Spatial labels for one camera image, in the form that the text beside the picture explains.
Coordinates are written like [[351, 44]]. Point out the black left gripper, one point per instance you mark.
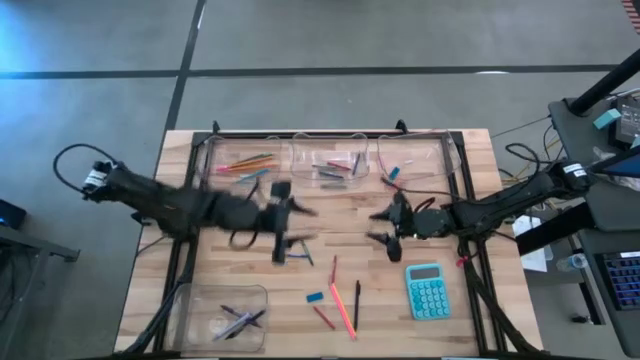
[[250, 215]]

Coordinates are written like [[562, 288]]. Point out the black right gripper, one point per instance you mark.
[[430, 223]]

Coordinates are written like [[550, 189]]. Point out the green pen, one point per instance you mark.
[[306, 253]]

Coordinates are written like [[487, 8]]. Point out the purple crayon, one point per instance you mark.
[[296, 255], [331, 175]]

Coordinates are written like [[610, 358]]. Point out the red eraser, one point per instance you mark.
[[389, 181]]

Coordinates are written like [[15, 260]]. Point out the blue eraser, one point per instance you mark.
[[394, 173], [315, 297]]

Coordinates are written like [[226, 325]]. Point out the dark green crayon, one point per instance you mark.
[[321, 166]]

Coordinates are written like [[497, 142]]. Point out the blue pencil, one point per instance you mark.
[[254, 175]]

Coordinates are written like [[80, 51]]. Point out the grey-purple crayon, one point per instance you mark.
[[356, 164]]

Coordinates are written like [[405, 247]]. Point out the orange pencil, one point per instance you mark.
[[265, 161], [250, 169]]

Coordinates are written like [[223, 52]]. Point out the green pencil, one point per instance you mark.
[[257, 157]]

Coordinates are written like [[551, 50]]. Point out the grey-green pencil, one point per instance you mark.
[[245, 163]]

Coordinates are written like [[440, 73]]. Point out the black pen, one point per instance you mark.
[[250, 321], [356, 305]]

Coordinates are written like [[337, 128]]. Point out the yellow pencil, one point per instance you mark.
[[344, 310]]

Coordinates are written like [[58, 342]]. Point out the silver purple pen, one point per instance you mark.
[[230, 327]]

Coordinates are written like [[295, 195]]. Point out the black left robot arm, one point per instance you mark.
[[160, 202]]

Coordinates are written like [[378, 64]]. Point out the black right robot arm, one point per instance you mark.
[[505, 200]]

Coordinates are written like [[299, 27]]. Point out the clear plastic bin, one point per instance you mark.
[[220, 150], [425, 150], [310, 150]]

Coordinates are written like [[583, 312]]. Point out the red tag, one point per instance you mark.
[[456, 260]]

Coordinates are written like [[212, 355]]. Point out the teal calculator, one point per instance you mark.
[[427, 295]]

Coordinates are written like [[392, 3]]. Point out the pink pencil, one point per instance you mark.
[[341, 314]]

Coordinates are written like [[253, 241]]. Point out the large clear plastic tray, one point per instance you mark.
[[200, 300]]

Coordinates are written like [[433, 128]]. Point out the white paper sheet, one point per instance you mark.
[[537, 260]]

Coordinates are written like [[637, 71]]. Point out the clear water bottle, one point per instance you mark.
[[572, 262]]

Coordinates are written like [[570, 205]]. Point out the black standing desk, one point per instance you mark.
[[570, 150]]

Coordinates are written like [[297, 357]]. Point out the computer monitor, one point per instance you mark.
[[620, 167]]

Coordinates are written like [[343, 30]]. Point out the black keyboard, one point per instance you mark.
[[622, 280]]

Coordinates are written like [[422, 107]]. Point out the crumpled plastic bag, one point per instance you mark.
[[627, 184]]

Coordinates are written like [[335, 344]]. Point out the teal box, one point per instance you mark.
[[607, 118]]

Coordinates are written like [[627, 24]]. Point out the black monitor pole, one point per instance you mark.
[[605, 85]]

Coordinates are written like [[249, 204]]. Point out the black electronic device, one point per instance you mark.
[[629, 122]]

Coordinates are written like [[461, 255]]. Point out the black device blue light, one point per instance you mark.
[[10, 214]]

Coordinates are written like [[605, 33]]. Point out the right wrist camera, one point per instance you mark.
[[406, 223]]

